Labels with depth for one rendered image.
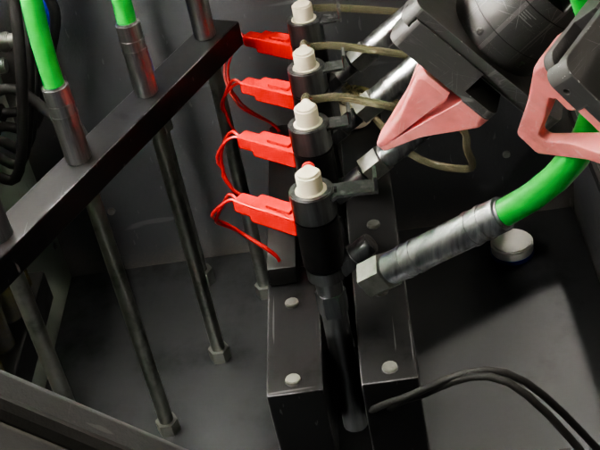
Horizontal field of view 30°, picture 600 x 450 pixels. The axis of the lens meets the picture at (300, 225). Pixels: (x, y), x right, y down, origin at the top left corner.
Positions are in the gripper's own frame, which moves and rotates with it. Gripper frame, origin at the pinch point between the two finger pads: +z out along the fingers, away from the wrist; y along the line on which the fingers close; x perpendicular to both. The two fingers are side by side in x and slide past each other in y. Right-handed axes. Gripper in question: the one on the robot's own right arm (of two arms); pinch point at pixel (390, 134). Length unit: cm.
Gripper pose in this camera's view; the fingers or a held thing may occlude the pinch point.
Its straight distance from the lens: 66.8
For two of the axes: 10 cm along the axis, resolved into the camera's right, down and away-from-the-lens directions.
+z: -5.8, 5.4, 6.1
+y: -7.8, -5.9, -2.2
